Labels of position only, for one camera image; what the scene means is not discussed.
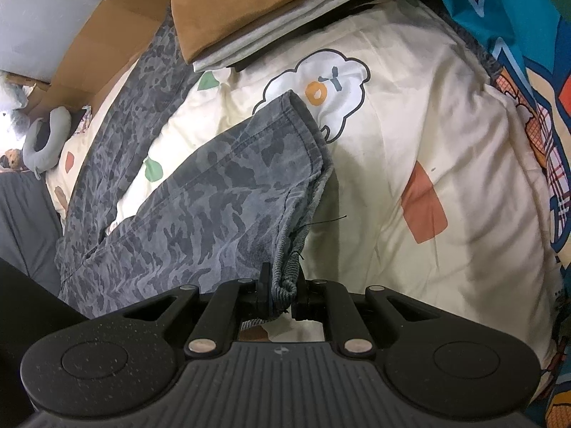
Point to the cream bear print blanket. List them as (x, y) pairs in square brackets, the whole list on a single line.
[(424, 120)]

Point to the teal cartoon print blanket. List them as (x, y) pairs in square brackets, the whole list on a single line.
[(526, 31)]

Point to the grey camouflage pants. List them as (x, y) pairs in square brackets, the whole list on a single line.
[(214, 187)]

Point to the grey neck pillow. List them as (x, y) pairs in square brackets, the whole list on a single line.
[(58, 125)]

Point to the brown teddy bear toy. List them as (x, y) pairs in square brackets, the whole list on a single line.
[(11, 159)]

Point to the flat brown cardboard sheet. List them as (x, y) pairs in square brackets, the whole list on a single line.
[(102, 40)]

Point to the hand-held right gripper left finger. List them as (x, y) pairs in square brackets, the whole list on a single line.
[(266, 285)]

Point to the floral print cloth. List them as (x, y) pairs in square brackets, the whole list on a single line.
[(84, 118)]

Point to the white folded garment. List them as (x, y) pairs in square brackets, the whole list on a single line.
[(276, 31)]

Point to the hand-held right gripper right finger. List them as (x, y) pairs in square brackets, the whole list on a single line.
[(305, 298)]

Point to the white fluffy pillow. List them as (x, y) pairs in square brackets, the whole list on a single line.
[(13, 93)]

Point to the black cloth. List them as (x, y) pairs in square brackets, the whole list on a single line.
[(44, 136)]

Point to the black folded garment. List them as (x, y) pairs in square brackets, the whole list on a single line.
[(357, 9)]

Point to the brown folded garment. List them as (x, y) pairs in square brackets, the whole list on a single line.
[(241, 0)]

